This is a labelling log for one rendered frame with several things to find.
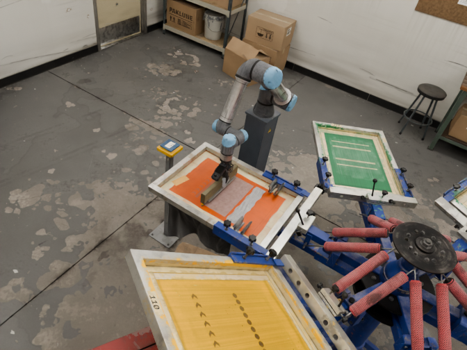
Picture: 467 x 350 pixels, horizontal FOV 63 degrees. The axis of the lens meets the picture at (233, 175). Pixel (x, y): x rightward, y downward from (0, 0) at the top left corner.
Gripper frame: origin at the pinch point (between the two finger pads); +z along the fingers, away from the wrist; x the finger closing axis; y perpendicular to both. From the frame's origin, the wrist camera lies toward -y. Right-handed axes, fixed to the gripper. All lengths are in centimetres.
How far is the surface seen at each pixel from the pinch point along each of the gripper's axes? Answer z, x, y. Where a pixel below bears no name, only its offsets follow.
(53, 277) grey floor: 102, 89, -66
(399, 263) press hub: -14, -108, -2
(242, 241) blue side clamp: 0.1, -34.0, -29.0
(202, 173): 4.5, 16.5, 5.9
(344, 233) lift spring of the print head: -9, -78, 4
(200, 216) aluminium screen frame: 1.9, -5.4, -27.2
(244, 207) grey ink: 4.5, -20.5, -1.8
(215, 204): 5.1, -5.0, -11.2
